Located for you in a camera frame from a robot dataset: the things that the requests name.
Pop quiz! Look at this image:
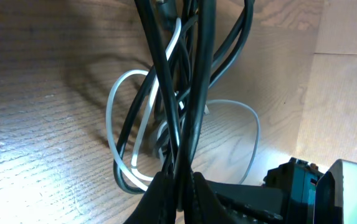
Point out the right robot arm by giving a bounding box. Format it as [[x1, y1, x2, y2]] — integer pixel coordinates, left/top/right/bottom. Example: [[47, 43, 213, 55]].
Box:
[[260, 157, 357, 224]]

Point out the white USB cable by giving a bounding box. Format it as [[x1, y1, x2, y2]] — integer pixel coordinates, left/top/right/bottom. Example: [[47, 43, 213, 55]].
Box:
[[105, 17, 261, 191]]

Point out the black USB cable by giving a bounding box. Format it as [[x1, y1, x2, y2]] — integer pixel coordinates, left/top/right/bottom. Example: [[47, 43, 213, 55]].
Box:
[[112, 0, 255, 212]]

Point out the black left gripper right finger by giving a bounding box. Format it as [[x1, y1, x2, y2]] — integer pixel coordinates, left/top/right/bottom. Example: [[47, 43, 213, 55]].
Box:
[[183, 172, 283, 223]]

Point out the cardboard piece at edge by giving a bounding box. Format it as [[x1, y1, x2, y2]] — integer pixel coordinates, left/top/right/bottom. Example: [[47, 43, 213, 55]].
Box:
[[295, 1, 357, 166]]

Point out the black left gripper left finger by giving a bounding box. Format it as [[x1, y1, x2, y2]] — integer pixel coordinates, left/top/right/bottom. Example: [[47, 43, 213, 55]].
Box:
[[124, 172, 176, 224]]

